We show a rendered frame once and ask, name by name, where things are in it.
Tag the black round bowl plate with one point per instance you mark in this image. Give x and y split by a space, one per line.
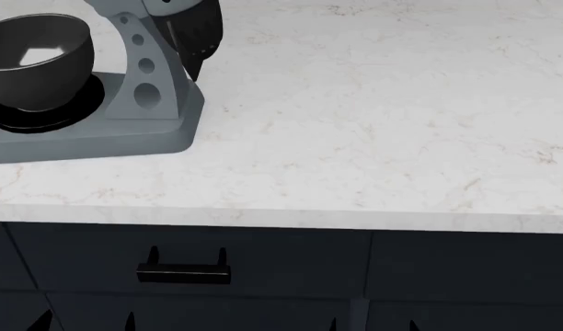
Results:
86 103

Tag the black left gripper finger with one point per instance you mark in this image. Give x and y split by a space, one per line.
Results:
44 324
130 324

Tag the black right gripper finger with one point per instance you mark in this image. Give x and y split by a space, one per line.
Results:
415 327
332 325

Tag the dark plain drawer front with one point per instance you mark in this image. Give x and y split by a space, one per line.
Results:
470 269

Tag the grey and black mixer head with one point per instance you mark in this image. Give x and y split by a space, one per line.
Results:
196 31

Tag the black mixing bowl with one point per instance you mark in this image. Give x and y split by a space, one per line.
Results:
42 69

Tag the grey stand mixer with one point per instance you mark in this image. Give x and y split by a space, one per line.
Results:
166 103

